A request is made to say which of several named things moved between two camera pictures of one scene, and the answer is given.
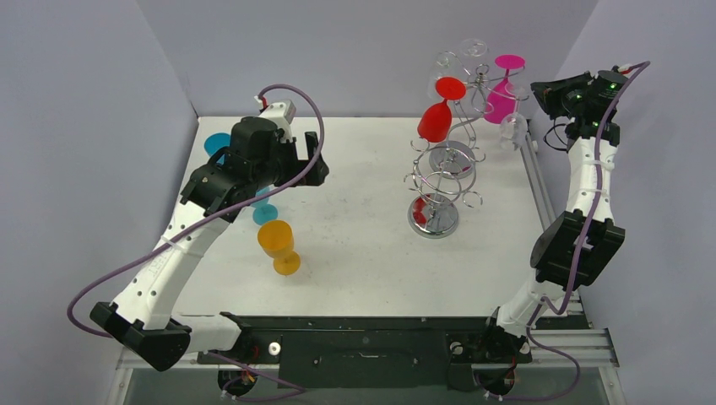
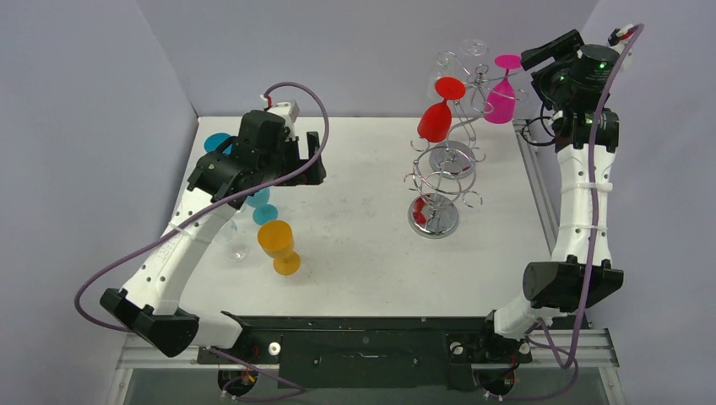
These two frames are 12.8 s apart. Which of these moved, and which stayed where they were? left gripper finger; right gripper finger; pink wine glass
Moved: right gripper finger
Stayed: pink wine glass; left gripper finger
